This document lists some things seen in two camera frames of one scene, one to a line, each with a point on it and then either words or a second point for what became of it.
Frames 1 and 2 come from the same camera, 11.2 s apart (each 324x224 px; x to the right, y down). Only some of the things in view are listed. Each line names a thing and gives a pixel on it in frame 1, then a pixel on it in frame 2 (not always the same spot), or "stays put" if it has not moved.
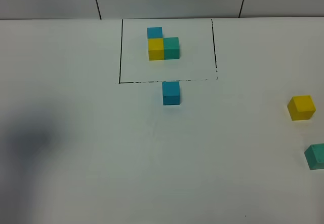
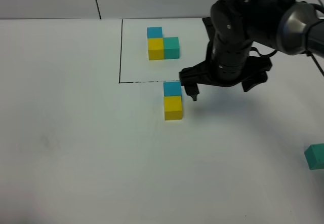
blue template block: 154,32 stays put
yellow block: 301,107 to 173,108
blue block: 171,95 stays put
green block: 314,155 stays put
